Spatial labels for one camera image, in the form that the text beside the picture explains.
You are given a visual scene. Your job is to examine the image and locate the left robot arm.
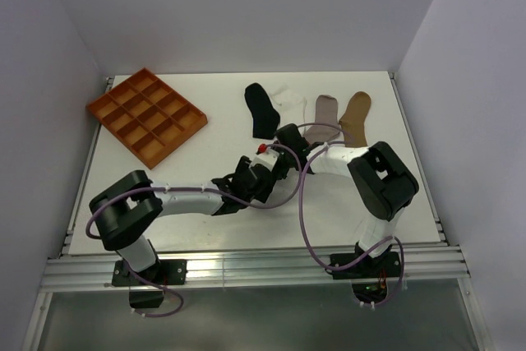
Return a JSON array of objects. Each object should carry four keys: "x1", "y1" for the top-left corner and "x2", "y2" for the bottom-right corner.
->
[{"x1": 89, "y1": 150, "x2": 279, "y2": 284}]

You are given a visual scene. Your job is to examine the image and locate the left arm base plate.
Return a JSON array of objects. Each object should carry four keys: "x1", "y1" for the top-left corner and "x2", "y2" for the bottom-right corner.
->
[{"x1": 111, "y1": 259, "x2": 187, "y2": 287}]

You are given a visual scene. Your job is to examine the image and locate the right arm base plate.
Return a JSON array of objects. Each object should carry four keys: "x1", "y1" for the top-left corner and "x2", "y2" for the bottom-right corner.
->
[{"x1": 326, "y1": 250, "x2": 404, "y2": 282}]

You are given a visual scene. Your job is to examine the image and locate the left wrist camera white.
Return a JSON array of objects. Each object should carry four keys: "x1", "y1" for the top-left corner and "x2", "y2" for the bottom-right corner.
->
[{"x1": 249, "y1": 144, "x2": 279, "y2": 171}]

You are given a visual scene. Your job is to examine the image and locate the black sock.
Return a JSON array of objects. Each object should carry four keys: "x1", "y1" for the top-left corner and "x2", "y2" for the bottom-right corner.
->
[{"x1": 244, "y1": 83, "x2": 280, "y2": 140}]

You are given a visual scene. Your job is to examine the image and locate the grey sock red stripes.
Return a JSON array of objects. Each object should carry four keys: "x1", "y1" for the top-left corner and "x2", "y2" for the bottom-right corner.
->
[{"x1": 303, "y1": 95, "x2": 339, "y2": 144}]

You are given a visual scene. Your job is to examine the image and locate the aluminium frame rail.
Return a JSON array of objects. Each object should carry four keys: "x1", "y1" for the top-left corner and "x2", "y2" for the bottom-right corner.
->
[{"x1": 39, "y1": 244, "x2": 470, "y2": 293}]

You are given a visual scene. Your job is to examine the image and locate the orange compartment tray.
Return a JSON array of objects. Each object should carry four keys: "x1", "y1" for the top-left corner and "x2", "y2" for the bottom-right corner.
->
[{"x1": 86, "y1": 68, "x2": 208, "y2": 169}]

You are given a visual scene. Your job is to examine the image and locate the white sock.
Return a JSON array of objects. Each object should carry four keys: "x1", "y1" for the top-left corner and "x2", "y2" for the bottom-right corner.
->
[{"x1": 270, "y1": 85, "x2": 307, "y2": 127}]

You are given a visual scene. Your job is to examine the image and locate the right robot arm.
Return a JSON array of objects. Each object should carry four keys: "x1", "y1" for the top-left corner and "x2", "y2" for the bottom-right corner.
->
[{"x1": 275, "y1": 124, "x2": 419, "y2": 277}]

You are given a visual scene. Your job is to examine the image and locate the tan brown sock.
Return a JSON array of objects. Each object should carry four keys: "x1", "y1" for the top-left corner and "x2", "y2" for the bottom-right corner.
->
[{"x1": 339, "y1": 91, "x2": 371, "y2": 148}]

